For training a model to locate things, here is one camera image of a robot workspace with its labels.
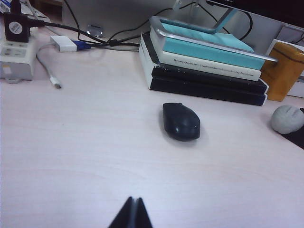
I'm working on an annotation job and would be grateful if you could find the large black computer monitor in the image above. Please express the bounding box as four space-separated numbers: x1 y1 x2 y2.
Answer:
206 0 304 25

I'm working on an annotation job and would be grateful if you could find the white power strip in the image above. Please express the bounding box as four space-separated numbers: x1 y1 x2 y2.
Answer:
0 38 39 83

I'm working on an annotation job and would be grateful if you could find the black computer mouse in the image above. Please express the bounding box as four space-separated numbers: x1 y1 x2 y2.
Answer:
162 102 201 142

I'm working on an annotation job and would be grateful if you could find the white adapter dongle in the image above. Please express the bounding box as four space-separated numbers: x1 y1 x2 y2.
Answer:
50 35 78 53

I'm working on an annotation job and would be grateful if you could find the black monitor cable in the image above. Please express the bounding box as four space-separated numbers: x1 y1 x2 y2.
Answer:
238 10 254 41

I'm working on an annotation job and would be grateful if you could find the black VGA cable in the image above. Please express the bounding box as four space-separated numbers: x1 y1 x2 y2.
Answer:
89 39 141 48

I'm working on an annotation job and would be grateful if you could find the silver cable clip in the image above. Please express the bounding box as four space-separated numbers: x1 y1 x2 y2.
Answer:
86 23 105 37

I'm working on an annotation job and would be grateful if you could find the white dongle cable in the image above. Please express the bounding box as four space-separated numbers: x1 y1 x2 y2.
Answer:
36 44 63 90

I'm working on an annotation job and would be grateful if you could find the teal and silver monitor stand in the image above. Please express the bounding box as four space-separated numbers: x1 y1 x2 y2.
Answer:
149 9 279 63

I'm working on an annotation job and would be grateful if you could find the black adapter cable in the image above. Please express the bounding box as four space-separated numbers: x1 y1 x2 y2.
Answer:
28 18 112 46

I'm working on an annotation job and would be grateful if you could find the gray brain-shaped stress ball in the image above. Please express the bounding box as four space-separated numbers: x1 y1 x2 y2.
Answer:
271 104 304 135

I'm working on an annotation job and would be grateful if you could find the black power adapter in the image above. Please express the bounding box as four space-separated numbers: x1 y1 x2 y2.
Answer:
3 0 32 44

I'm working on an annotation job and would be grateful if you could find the yellow box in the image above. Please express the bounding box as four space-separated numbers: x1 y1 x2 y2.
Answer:
260 42 304 102

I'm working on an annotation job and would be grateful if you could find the blue VGA connector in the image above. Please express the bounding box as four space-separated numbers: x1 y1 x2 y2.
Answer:
73 40 92 51

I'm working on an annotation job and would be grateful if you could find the gray desk divider panel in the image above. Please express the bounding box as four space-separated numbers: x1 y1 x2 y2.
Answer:
62 0 285 52

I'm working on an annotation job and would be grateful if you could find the white book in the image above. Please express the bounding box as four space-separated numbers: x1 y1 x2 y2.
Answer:
148 35 262 81

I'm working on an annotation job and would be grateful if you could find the teal book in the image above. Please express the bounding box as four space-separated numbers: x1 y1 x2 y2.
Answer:
149 18 266 71

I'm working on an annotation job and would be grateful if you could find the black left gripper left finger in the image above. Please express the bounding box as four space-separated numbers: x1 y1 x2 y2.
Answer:
108 196 138 228

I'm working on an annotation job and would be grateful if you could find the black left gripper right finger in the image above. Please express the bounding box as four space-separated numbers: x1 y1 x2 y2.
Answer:
137 197 153 228

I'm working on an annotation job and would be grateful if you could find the black mouse pad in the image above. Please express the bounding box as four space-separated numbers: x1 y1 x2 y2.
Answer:
280 107 304 151

